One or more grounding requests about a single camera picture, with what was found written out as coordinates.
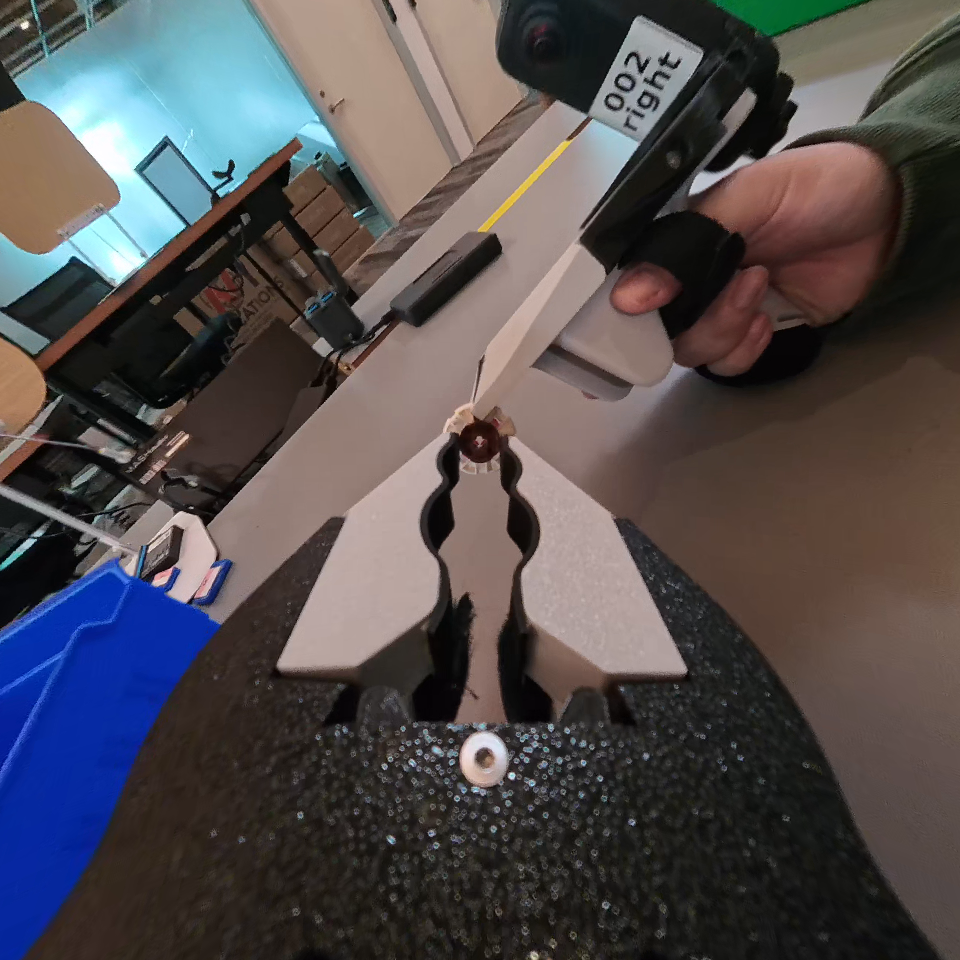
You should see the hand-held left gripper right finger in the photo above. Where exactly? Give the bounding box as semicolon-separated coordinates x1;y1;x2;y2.
497;437;689;723

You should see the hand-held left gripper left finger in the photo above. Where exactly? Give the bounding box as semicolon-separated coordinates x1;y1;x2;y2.
276;436;477;723

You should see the white and red lego assembly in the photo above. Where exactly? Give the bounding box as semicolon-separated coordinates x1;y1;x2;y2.
442;405;519;477

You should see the person's right forearm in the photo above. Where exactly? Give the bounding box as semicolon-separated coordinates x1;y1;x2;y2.
783;11;960;331

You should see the person's right hand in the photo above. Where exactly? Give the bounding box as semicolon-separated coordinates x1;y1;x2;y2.
611;142;905;378

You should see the black rectangular power bank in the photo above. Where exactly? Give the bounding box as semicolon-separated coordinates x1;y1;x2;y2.
390;232;504;327

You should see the grey usb hub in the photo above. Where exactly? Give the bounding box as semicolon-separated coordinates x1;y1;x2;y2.
302;291;366;350

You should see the white tray with SD cards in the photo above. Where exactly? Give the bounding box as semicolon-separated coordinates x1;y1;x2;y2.
120;510;220;605

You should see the green screen panel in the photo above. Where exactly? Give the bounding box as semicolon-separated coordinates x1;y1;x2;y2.
716;0;875;39

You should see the black battery pack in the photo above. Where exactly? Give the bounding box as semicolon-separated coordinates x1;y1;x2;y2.
141;525;189;579

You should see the stack of cardboard boxes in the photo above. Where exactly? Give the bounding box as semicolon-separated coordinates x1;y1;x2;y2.
258;165;376;282

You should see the grey-brown cardboard panel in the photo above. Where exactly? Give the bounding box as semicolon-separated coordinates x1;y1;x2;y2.
168;318;324;481

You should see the black box with white print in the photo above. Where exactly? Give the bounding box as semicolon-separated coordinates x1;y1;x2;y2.
112;427;226;489

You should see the large red-printed cardboard box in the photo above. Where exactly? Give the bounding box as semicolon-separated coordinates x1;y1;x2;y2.
191;247;301;354

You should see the thin white rod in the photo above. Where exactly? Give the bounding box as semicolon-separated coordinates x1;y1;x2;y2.
0;483;144;560

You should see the blue plastic bin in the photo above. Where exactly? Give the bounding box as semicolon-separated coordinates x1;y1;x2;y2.
0;558;222;960

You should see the white door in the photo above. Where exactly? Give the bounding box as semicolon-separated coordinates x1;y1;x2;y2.
247;0;481;219

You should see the wooden desk with black legs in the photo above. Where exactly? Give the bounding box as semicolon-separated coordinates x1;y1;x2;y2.
0;138;305;421

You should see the black computer monitor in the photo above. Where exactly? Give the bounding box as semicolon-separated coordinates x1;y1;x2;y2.
135;137;220;228

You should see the small wooden chair seat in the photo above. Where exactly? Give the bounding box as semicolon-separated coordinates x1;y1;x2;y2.
0;337;48;451

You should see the black office chair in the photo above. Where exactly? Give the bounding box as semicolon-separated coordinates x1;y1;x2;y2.
0;257;115;342

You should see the wooden tabletop tilted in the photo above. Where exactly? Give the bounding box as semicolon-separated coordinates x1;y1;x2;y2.
0;101;121;256

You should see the black usb cable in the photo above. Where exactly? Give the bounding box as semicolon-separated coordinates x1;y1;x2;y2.
318;311;399;369

